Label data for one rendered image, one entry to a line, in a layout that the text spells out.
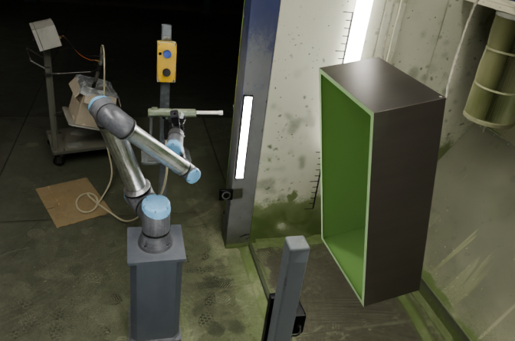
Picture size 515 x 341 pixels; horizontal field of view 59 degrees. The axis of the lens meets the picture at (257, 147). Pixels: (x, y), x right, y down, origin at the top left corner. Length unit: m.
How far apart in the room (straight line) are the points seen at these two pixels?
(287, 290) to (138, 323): 1.79
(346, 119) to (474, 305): 1.46
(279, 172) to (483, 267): 1.48
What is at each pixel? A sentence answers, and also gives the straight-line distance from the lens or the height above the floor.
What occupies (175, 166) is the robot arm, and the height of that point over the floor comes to 1.10.
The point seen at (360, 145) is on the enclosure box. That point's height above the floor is 1.15.
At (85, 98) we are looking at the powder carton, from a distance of 4.41.
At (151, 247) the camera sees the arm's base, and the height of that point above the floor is 0.68.
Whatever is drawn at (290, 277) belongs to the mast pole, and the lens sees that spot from 1.15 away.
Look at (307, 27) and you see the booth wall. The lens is 2.97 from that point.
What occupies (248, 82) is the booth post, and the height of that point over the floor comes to 1.36.
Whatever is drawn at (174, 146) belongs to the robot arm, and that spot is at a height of 1.15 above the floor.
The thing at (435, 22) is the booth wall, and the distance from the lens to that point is 3.39.
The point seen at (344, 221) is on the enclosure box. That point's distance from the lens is 3.11.
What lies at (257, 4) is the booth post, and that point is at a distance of 2.84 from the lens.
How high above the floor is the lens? 2.32
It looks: 27 degrees down
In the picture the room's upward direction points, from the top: 7 degrees clockwise
